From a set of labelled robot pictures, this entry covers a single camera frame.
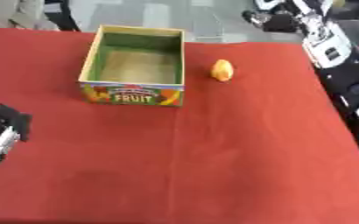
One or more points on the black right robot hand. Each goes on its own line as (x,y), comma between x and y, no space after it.
(277,22)

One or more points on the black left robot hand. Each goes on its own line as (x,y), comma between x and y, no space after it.
(11,118)

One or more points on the orange toy fruit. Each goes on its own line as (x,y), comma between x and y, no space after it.
(222,70)

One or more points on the tan cardboard box green inside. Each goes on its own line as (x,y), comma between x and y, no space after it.
(136,68)

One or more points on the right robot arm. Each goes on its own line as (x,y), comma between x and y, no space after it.
(348,80)

